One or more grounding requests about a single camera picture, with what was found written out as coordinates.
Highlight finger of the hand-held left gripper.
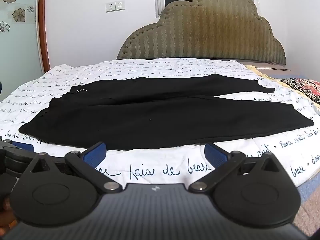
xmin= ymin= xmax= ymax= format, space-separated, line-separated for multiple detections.
xmin=10 ymin=141 xmax=35 ymax=153

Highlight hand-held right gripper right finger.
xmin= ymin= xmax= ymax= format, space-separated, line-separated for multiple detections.
xmin=189 ymin=142 xmax=286 ymax=194

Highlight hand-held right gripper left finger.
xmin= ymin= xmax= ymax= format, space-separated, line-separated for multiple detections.
xmin=30 ymin=141 xmax=123 ymax=194

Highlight black pants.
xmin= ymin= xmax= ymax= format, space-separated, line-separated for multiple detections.
xmin=19 ymin=74 xmax=315 ymax=151

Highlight white script-printed blanket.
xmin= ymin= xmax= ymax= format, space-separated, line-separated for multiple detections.
xmin=0 ymin=57 xmax=320 ymax=188

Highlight pale yellow sheet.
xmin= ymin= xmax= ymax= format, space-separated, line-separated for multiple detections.
xmin=246 ymin=64 xmax=320 ymax=101

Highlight frosted floral glass door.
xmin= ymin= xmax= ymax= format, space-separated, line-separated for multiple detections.
xmin=0 ymin=0 xmax=47 ymax=103

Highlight floral zebra patterned cloth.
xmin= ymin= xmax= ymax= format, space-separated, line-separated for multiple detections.
xmin=279 ymin=78 xmax=320 ymax=105

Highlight tan upholstered headboard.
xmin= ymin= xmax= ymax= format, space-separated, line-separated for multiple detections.
xmin=117 ymin=0 xmax=287 ymax=66

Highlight wooden door frame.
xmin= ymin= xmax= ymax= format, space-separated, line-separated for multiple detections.
xmin=37 ymin=0 xmax=52 ymax=73

